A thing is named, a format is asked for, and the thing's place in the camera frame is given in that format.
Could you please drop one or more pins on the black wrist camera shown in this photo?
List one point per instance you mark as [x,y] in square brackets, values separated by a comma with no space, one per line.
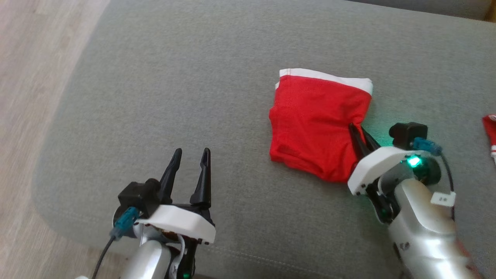
[137,195]
[407,133]

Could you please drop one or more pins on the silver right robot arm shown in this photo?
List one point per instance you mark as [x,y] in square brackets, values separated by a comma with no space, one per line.
[422,240]

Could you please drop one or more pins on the red shorts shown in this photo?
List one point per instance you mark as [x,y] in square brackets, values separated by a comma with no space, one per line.
[317,124]

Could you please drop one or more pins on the grey fabric sofa chaise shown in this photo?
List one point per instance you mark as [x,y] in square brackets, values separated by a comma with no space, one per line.
[193,97]

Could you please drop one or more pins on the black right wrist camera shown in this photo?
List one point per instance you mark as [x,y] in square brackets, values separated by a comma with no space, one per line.
[407,133]

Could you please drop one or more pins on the red white basketball jersey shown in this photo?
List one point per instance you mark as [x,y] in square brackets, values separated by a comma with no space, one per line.
[491,135]

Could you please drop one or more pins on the wide grey sofa seat cushion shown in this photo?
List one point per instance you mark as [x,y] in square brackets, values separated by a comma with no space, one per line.
[426,7]

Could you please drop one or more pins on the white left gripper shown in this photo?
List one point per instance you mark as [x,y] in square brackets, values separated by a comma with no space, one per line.
[182,223]

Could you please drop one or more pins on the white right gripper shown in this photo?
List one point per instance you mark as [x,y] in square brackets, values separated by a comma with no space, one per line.
[376,164]

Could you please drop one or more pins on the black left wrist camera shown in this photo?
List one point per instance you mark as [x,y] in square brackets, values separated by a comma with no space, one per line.
[137,195]

